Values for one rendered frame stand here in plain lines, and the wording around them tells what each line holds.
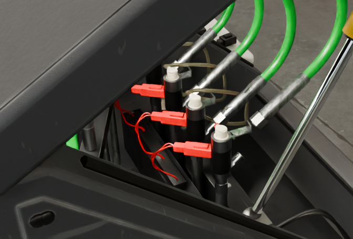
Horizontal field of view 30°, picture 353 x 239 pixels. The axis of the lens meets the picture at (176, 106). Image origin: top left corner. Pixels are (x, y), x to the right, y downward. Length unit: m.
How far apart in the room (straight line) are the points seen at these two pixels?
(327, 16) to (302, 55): 0.42
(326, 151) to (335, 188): 0.07
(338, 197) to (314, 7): 2.56
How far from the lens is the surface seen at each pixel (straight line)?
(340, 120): 2.80
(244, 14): 3.53
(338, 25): 0.89
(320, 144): 1.15
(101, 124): 0.95
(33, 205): 0.36
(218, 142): 0.88
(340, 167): 1.11
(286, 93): 0.89
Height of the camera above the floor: 1.67
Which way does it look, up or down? 36 degrees down
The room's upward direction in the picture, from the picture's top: 3 degrees counter-clockwise
